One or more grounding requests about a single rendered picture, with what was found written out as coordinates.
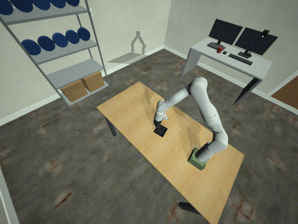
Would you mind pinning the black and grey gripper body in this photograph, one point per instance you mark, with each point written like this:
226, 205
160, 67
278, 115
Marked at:
157, 121

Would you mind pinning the black knob box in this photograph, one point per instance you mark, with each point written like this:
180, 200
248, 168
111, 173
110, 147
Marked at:
162, 130

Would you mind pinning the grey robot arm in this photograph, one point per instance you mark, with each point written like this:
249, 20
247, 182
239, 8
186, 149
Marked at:
197, 88

